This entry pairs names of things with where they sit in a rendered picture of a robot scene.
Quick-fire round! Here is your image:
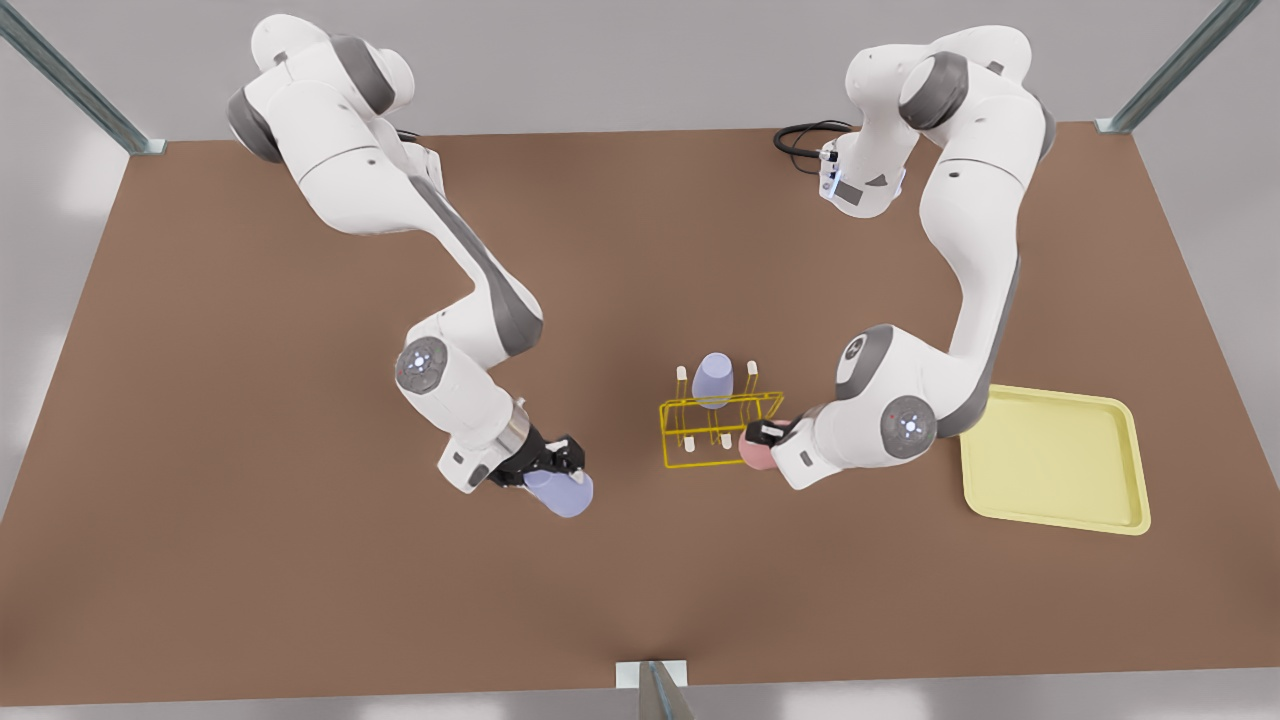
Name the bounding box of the pale yellow tray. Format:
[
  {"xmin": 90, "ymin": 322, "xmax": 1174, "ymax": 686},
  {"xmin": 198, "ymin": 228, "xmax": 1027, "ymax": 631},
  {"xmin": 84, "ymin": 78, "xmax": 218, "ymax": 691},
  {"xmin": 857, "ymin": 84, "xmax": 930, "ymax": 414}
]
[{"xmin": 960, "ymin": 384, "xmax": 1152, "ymax": 536}]

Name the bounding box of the lavender cup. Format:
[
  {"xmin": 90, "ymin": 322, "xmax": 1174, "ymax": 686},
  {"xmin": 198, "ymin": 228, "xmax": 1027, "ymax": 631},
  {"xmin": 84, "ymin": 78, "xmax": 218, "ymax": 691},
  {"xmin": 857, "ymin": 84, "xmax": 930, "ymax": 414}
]
[
  {"xmin": 692, "ymin": 352, "xmax": 735, "ymax": 410},
  {"xmin": 523, "ymin": 469, "xmax": 595, "ymax": 519}
]

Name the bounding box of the black cable loop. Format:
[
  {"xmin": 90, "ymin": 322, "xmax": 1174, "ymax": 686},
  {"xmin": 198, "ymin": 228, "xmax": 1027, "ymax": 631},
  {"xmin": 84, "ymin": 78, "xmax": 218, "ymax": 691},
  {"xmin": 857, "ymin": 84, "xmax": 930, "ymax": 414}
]
[{"xmin": 773, "ymin": 120, "xmax": 854, "ymax": 161}]

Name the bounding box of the pink cup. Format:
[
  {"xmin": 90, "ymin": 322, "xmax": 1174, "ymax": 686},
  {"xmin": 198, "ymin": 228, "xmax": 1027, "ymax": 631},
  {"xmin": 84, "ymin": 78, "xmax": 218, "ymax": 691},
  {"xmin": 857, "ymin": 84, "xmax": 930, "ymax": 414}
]
[{"xmin": 738, "ymin": 419, "xmax": 791, "ymax": 471}]

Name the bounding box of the silver frame post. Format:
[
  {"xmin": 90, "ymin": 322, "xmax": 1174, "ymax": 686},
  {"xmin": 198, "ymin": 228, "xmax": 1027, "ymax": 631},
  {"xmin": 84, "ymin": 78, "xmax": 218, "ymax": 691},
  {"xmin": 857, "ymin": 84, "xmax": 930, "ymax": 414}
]
[
  {"xmin": 614, "ymin": 660, "xmax": 696, "ymax": 720},
  {"xmin": 1095, "ymin": 0, "xmax": 1263, "ymax": 135},
  {"xmin": 0, "ymin": 0, "xmax": 167, "ymax": 156}
]

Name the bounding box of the yellow wire cup rack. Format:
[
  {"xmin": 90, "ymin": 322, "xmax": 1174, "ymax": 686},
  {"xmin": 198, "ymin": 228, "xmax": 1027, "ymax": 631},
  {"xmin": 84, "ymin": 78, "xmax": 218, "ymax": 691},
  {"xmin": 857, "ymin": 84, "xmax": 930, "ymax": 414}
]
[{"xmin": 659, "ymin": 361, "xmax": 786, "ymax": 469}]

